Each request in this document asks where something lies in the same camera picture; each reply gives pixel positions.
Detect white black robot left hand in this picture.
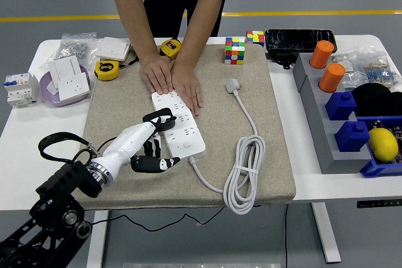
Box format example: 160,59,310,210
94,114,182,178

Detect person's left hand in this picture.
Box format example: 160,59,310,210
171,66,204,117

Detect person's right hand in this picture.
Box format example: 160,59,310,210
139,54,174,95

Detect white power strip board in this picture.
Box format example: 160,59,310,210
151,90,207,164

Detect thin black plug cord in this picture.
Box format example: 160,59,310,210
90,136,225,233

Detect yellow tape measure black label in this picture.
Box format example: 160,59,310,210
160,38,182,61

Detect large colourful puzzle cube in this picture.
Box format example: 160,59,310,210
224,36,246,65

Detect grey-brown mat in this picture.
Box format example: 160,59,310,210
73,43,297,211

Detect small colourful puzzle cube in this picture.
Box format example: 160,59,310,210
246,30,266,47

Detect clear bag of metal screws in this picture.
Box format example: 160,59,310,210
39,31,104,70

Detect purple bowl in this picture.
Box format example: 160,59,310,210
39,64,92,108

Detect white table leg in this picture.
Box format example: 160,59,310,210
86,210,109,268
310,201,342,264

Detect black wrapped box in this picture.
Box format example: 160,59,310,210
264,28,339,54

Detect white circuit breaker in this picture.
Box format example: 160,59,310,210
3,72,40,108

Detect grey block holder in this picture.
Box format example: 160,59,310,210
292,51,373,174

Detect orange cylinder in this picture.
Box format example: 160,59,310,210
309,40,335,70
318,62,346,94

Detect blue block with knob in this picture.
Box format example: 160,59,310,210
325,91,357,121
334,120,371,153

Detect clear bag of small parts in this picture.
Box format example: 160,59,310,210
331,45,390,92

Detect black cloth bundle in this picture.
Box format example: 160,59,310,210
350,82,402,117

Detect clear bag of blue resistors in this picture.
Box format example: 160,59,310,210
361,59,402,90

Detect yellow lemon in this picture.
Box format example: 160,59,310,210
367,127,399,163

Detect blue plastic bin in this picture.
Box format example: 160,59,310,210
356,115,402,178

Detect black table control panel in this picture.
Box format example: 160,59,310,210
356,199,402,209

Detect white power cord with plug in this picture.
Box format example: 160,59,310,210
187,78,267,215

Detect yellow tape measure with strap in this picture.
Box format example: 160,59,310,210
94,46,141,81

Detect white switch plate stack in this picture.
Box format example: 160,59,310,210
94,36,133,62

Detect white wall socket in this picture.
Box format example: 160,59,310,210
58,72,92,101

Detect white wall switch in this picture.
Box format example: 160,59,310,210
47,55,83,90

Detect black hanging cable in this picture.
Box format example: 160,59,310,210
284,203,289,268

